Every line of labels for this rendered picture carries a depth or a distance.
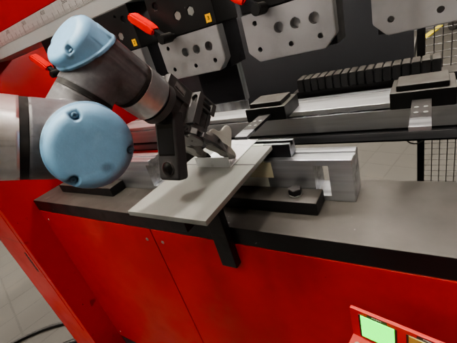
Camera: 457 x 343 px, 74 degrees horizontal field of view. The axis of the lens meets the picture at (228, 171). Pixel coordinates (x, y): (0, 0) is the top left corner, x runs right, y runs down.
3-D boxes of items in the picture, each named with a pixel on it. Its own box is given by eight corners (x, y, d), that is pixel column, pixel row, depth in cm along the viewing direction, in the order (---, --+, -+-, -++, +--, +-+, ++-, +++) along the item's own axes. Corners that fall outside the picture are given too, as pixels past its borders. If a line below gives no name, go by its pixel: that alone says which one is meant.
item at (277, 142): (214, 158, 75) (211, 147, 74) (220, 152, 77) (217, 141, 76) (291, 156, 64) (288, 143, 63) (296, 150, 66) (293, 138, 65)
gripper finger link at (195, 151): (215, 138, 68) (199, 118, 60) (209, 162, 66) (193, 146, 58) (202, 137, 69) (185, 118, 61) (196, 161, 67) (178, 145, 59)
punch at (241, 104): (209, 114, 69) (197, 72, 65) (214, 111, 71) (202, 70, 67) (247, 109, 64) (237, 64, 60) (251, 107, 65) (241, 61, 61)
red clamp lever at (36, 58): (26, 54, 79) (53, 73, 78) (41, 50, 82) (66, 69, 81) (27, 60, 80) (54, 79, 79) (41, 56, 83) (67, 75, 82)
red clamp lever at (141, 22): (125, 11, 57) (165, 37, 56) (140, 9, 60) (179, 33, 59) (124, 21, 58) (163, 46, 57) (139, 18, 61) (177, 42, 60)
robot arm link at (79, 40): (32, 64, 39) (66, 7, 39) (105, 107, 47) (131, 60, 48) (56, 71, 34) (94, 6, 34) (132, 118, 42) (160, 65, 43)
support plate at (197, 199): (129, 215, 56) (127, 211, 55) (206, 151, 75) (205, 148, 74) (207, 226, 46) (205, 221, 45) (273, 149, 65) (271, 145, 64)
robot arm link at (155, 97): (143, 105, 42) (107, 110, 47) (166, 120, 46) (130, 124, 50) (157, 59, 44) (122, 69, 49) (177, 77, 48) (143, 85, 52)
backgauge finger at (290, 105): (222, 145, 77) (216, 126, 75) (262, 109, 96) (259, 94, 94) (264, 143, 70) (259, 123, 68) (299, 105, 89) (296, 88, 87)
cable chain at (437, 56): (298, 92, 96) (296, 80, 94) (304, 87, 100) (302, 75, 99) (441, 73, 76) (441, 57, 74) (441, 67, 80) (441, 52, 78)
